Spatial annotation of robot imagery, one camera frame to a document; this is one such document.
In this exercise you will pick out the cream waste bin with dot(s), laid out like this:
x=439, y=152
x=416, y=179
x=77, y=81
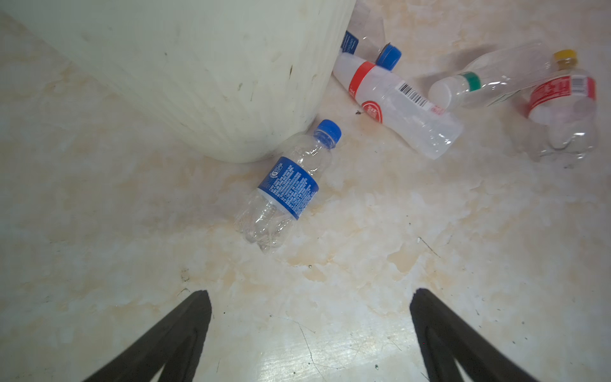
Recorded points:
x=233, y=78

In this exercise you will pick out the blue cap clear bottle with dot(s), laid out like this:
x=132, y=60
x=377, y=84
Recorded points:
x=365, y=37

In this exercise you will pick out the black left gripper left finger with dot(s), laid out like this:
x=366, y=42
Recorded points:
x=171, y=349

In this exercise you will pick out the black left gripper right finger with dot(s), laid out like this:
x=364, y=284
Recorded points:
x=450, y=345

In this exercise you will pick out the blue label water bottle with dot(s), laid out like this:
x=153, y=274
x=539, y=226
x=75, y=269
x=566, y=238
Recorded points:
x=278, y=202

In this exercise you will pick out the clear green label bottle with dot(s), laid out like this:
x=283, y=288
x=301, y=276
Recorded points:
x=494, y=77

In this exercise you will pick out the yellow cap red label bottle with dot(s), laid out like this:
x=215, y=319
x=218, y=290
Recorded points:
x=557, y=118

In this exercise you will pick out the red cap white bottle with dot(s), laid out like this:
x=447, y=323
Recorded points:
x=424, y=126

